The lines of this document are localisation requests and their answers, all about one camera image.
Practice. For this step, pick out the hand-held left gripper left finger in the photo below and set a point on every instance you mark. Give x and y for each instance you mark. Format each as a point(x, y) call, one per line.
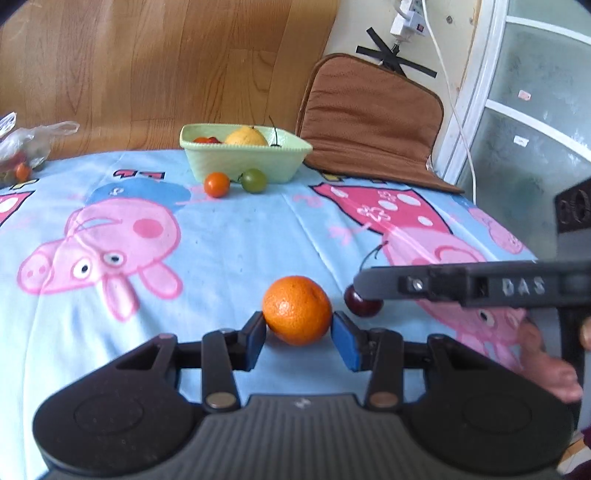
point(253, 342)

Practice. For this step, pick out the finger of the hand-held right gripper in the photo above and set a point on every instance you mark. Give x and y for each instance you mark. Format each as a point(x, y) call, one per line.
point(392, 282)

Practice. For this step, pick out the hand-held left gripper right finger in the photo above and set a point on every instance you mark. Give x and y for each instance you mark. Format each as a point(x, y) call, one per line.
point(346, 342)

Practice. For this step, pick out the large orange tangerine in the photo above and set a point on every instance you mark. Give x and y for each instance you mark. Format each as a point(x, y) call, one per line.
point(295, 309)

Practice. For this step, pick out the light green plastic bowl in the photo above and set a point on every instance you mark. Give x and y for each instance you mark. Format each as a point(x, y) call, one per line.
point(258, 164)

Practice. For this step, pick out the large yellow citrus fruit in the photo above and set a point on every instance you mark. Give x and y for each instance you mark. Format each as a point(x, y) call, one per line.
point(247, 137)

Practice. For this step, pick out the person's right hand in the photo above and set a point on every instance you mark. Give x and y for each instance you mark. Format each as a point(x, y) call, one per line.
point(549, 369)

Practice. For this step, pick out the blue cartoon pig blanket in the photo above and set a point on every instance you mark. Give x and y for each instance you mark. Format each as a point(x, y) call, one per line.
point(231, 240)

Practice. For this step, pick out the white framed glass door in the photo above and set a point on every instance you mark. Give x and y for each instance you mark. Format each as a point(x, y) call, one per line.
point(531, 138)

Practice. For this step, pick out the small orange tomato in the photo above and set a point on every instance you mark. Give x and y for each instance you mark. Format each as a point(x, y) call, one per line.
point(217, 184)
point(22, 172)

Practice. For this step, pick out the green cherry tomato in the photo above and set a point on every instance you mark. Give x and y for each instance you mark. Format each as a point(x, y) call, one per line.
point(253, 180)

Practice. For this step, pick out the brown seat cushion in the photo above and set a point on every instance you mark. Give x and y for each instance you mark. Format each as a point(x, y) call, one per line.
point(369, 120)

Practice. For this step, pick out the black tape cross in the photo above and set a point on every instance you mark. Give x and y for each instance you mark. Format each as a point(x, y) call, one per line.
point(392, 57)

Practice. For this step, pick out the white power strip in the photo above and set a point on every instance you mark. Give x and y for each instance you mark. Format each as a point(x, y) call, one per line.
point(406, 23)

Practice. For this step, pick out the clear plastic bag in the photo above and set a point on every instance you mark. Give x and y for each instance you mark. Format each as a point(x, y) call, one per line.
point(32, 143)

